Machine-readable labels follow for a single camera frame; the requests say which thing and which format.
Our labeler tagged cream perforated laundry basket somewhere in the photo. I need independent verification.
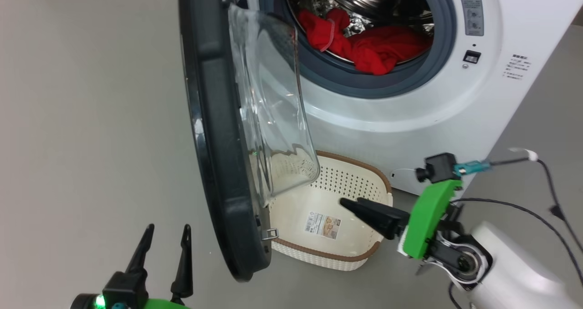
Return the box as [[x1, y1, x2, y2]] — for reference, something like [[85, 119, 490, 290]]
[[268, 151, 394, 272]]

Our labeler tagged white front-load washing machine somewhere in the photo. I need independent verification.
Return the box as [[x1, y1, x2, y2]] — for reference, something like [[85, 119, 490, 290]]
[[237, 0, 583, 197]]

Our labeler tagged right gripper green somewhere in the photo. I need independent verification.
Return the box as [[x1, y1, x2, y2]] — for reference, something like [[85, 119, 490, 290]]
[[339, 179, 494, 285]]

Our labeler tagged grey warning label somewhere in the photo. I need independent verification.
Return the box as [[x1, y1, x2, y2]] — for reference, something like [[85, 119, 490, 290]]
[[458, 0, 485, 37]]

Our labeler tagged black glass washing machine door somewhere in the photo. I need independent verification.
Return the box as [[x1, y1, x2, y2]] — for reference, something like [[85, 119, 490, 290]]
[[178, 0, 320, 283]]

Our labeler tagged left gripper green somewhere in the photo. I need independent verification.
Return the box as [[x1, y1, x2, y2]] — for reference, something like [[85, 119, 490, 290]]
[[71, 224, 194, 309]]

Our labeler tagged small printed text label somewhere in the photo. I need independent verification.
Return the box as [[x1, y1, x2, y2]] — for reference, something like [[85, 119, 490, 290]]
[[502, 54, 529, 81]]

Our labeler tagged paper label sticker in basket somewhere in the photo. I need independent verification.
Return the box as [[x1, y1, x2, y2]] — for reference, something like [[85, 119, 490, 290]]
[[304, 211, 342, 240]]

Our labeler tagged grey rubber door gasket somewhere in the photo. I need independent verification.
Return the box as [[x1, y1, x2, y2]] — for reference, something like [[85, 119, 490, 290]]
[[258, 0, 458, 100]]

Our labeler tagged red garment with white stripes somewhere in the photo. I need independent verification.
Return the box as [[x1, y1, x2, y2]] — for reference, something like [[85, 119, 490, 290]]
[[298, 8, 431, 76]]

